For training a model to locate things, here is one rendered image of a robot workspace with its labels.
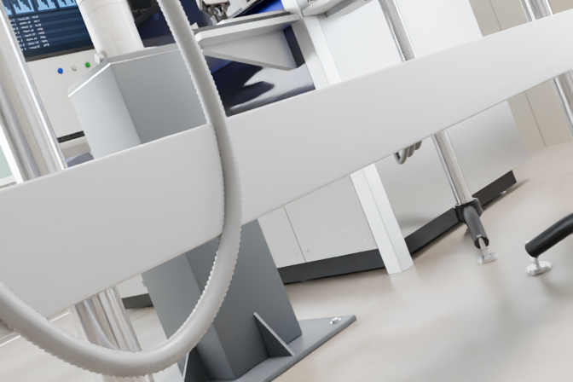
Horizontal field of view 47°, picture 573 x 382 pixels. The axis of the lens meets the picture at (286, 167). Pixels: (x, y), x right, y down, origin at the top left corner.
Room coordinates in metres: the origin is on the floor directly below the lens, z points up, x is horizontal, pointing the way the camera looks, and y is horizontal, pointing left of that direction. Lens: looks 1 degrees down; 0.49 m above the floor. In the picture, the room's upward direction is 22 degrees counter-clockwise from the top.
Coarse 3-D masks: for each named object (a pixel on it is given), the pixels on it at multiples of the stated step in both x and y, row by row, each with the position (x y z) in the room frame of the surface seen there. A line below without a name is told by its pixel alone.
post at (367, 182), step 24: (288, 0) 2.11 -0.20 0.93; (312, 24) 2.11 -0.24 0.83; (312, 48) 2.09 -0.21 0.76; (312, 72) 2.12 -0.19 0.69; (336, 72) 2.12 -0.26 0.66; (360, 192) 2.12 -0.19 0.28; (384, 192) 2.13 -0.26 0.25; (384, 216) 2.10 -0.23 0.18; (384, 240) 2.11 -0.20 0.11; (408, 264) 2.12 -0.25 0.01
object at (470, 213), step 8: (472, 200) 2.03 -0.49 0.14; (456, 208) 2.04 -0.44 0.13; (464, 208) 2.02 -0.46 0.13; (472, 208) 1.99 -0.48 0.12; (480, 208) 2.03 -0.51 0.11; (456, 216) 2.06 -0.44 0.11; (464, 216) 1.98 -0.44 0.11; (472, 216) 1.94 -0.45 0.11; (480, 216) 2.03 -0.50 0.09; (472, 224) 1.90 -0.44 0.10; (480, 224) 1.90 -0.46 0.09; (472, 232) 1.88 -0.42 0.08; (480, 232) 1.86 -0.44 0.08; (472, 240) 1.87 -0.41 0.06; (480, 240) 1.84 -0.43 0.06; (488, 240) 1.84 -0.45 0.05; (480, 248) 1.85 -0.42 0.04; (488, 248) 1.84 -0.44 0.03; (488, 256) 1.84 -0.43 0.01; (496, 256) 1.82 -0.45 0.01
